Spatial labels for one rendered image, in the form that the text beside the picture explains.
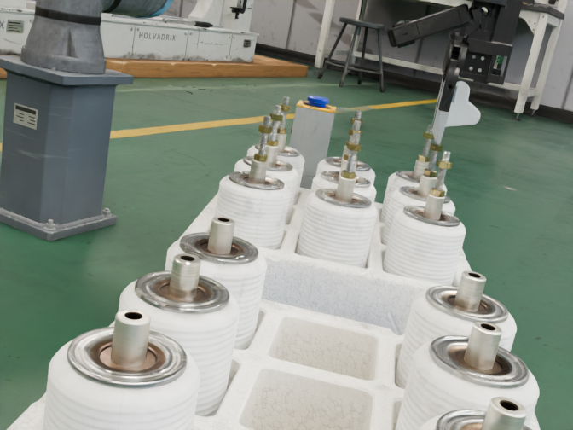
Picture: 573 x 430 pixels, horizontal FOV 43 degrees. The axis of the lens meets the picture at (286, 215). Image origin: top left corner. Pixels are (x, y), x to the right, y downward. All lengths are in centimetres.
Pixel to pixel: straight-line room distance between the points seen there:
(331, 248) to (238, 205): 13
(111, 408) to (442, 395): 24
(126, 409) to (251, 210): 52
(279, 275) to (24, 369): 34
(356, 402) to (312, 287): 30
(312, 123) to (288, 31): 533
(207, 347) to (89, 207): 92
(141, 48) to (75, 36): 248
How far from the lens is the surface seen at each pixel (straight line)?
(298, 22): 661
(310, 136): 133
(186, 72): 406
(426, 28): 105
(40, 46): 138
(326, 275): 92
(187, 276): 57
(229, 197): 94
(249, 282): 67
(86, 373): 46
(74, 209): 142
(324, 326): 76
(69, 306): 114
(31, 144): 139
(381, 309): 93
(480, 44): 103
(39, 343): 103
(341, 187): 95
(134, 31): 379
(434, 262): 95
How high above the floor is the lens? 48
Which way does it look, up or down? 16 degrees down
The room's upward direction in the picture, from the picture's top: 11 degrees clockwise
